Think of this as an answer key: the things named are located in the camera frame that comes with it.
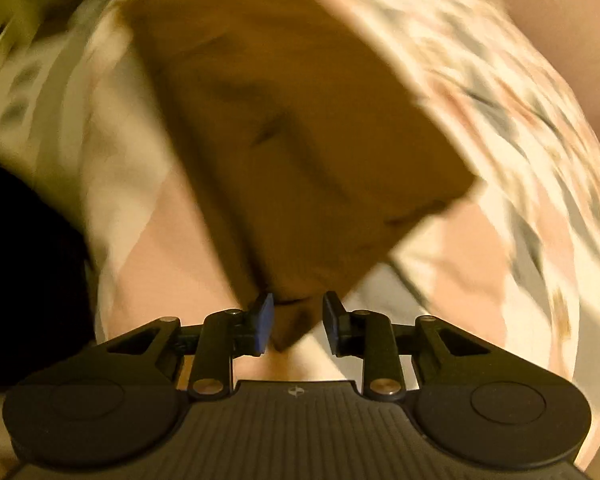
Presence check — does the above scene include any checkered pink blue bed sheet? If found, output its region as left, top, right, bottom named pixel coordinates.
left=0, top=0, right=600, bottom=463

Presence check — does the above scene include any brown shirt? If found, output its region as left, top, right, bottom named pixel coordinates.
left=121, top=0, right=487, bottom=353

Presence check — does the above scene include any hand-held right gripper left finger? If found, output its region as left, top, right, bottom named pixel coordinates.
left=97, top=292, right=275, bottom=401

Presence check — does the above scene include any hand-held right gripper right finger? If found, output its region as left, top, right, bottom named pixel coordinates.
left=322, top=290, right=492, bottom=402

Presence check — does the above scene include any black cloth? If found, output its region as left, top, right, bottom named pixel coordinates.
left=0, top=151, right=101, bottom=398

